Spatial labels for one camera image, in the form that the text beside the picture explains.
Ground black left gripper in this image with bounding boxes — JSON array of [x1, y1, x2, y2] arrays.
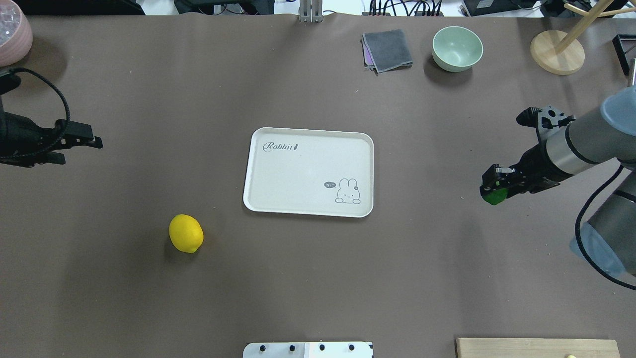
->
[[0, 112, 104, 167]]

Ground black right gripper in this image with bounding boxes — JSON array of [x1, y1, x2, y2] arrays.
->
[[479, 144, 562, 198]]

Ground green lime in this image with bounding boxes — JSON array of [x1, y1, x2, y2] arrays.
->
[[480, 188, 509, 205]]

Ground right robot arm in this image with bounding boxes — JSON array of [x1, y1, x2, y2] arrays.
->
[[479, 87, 636, 289]]

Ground cream rabbit tray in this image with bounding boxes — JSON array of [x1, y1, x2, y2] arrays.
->
[[243, 127, 374, 218]]

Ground black glass tray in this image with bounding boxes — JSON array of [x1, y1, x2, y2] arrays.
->
[[612, 34, 636, 76]]

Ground pink bowl with ice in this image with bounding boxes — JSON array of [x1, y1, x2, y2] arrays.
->
[[0, 0, 33, 67]]

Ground mint green bowl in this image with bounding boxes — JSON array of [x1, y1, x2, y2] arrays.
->
[[432, 26, 484, 73]]

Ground wooden cup tree stand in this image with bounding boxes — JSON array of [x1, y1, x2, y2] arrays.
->
[[530, 0, 636, 76]]

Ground yellow lemon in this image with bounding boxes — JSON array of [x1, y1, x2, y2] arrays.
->
[[168, 214, 204, 254]]

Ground grey folded cloth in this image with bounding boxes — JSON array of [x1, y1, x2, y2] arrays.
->
[[361, 29, 413, 74]]

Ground wooden cutting board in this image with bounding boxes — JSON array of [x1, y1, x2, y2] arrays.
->
[[455, 338, 620, 358]]

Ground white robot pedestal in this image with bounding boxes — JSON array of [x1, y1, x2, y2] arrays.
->
[[242, 341, 374, 358]]

